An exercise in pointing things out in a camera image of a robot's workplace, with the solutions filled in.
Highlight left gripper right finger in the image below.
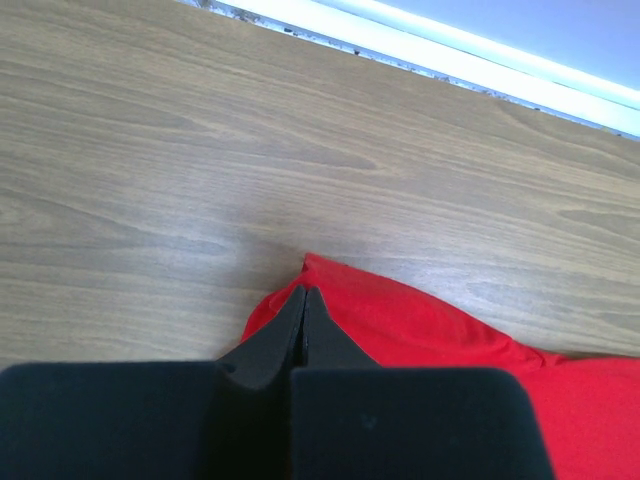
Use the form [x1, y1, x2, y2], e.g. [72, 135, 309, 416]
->
[290, 288, 555, 479]

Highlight red t-shirt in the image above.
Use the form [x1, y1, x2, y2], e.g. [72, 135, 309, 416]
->
[242, 253, 639, 479]

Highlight aluminium rail frame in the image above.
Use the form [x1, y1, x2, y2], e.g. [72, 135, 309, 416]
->
[201, 1, 639, 139]

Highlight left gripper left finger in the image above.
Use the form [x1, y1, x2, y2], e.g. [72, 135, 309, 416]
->
[1, 288, 305, 479]

